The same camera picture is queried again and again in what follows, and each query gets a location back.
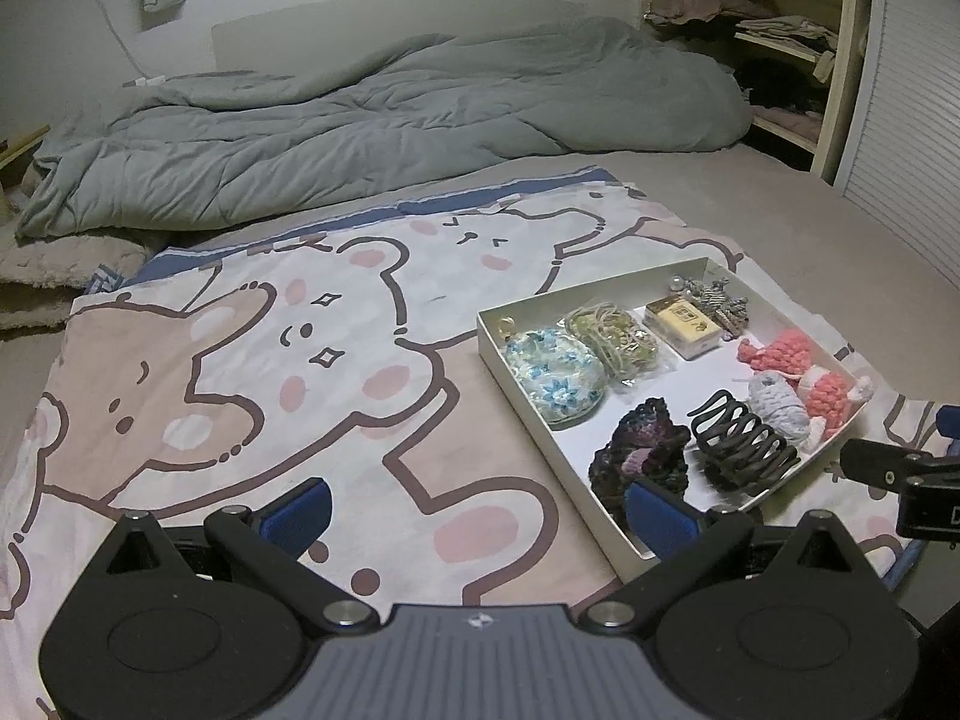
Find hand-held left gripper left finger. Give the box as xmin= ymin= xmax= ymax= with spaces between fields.
xmin=94 ymin=477 xmax=380 ymax=635

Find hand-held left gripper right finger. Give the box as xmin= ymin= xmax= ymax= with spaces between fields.
xmin=581 ymin=480 xmax=871 ymax=635

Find dark crochet piece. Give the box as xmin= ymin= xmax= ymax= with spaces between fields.
xmin=587 ymin=397 xmax=691 ymax=522

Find pink crochet doll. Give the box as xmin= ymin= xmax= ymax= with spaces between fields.
xmin=736 ymin=328 xmax=875 ymax=442

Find white lace roll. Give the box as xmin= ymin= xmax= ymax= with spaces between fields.
xmin=748 ymin=371 xmax=812 ymax=442

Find brown hair claw clip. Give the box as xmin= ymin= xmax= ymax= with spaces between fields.
xmin=684 ymin=388 xmax=800 ymax=496

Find white cardboard box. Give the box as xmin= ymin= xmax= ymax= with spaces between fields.
xmin=477 ymin=256 xmax=875 ymax=562

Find blue floral fabric pouch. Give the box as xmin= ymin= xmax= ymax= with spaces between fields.
xmin=491 ymin=313 xmax=607 ymax=421

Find bag of hair ties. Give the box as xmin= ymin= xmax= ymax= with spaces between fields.
xmin=564 ymin=301 xmax=668 ymax=383

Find yellow tissue packet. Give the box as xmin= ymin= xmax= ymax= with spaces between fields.
xmin=645 ymin=297 xmax=722 ymax=359

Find braided rope tassel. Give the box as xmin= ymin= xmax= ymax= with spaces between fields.
xmin=667 ymin=275 xmax=751 ymax=338

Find bear printed blanket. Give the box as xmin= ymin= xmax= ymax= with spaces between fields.
xmin=0 ymin=169 xmax=960 ymax=720

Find white roller shutter door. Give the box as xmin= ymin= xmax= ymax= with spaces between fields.
xmin=832 ymin=0 xmax=960 ymax=286

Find beige fluffy blanket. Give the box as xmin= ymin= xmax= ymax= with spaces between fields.
xmin=0 ymin=232 xmax=162 ymax=331

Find folded pink clothes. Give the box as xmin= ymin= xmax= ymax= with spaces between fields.
xmin=750 ymin=106 xmax=822 ymax=137

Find cream cubby shelf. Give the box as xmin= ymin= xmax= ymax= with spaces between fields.
xmin=639 ymin=0 xmax=871 ymax=181

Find dark clothes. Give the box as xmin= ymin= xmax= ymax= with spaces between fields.
xmin=733 ymin=60 xmax=830 ymax=112

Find grey quilt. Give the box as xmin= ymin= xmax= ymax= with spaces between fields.
xmin=15 ymin=15 xmax=751 ymax=239

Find folded beige clothes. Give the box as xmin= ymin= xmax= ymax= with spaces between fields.
xmin=735 ymin=16 xmax=839 ymax=80

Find wooden bedside shelf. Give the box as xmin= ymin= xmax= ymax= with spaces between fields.
xmin=0 ymin=126 xmax=52 ymax=218

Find pink crumpled clothes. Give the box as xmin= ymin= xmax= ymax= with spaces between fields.
xmin=645 ymin=0 xmax=773 ymax=25

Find white cable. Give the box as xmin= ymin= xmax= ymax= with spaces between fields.
xmin=86 ymin=0 xmax=170 ymax=87

